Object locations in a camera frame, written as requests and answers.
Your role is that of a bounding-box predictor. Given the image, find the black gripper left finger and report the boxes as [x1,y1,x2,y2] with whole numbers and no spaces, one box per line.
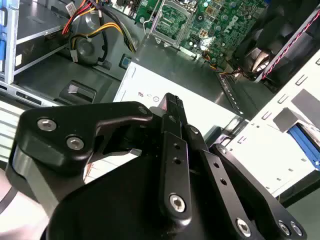
[6,92,194,223]

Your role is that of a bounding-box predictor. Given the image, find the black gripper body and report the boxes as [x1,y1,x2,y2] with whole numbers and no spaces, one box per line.
[46,122,239,240]

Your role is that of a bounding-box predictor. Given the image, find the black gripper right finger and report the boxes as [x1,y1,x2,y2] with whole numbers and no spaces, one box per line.
[184,124,309,240]

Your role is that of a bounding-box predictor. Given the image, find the hard disk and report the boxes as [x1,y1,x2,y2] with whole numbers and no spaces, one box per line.
[286,122,320,173]

